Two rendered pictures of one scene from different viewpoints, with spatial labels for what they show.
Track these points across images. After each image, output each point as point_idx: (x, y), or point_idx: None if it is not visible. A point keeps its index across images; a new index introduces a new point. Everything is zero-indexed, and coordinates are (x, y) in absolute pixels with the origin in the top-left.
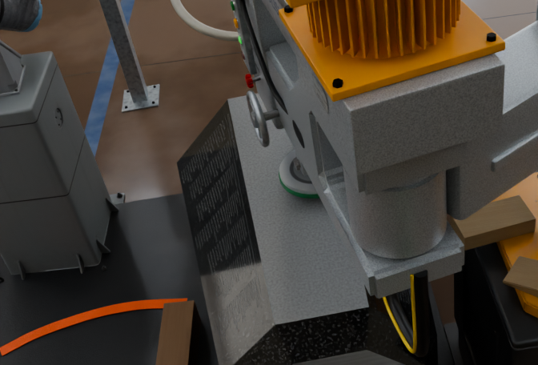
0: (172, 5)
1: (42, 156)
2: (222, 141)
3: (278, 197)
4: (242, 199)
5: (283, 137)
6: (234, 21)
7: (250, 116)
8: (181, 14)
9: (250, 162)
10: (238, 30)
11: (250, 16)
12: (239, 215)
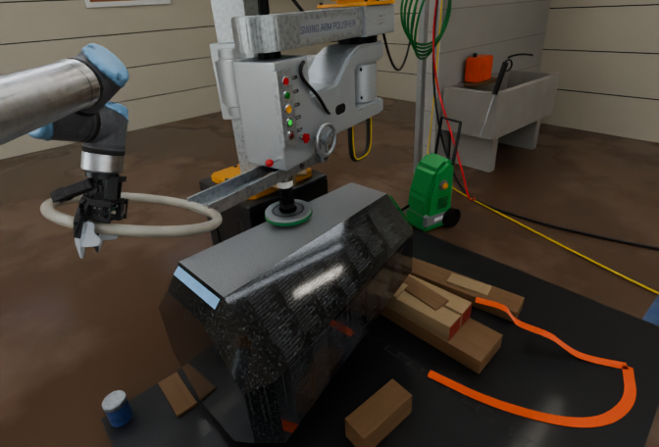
0: (197, 229)
1: None
2: (270, 288)
3: (313, 224)
4: (324, 240)
5: (258, 247)
6: (289, 106)
7: (328, 138)
8: (210, 223)
9: (292, 247)
10: (285, 119)
11: (300, 84)
12: (334, 240)
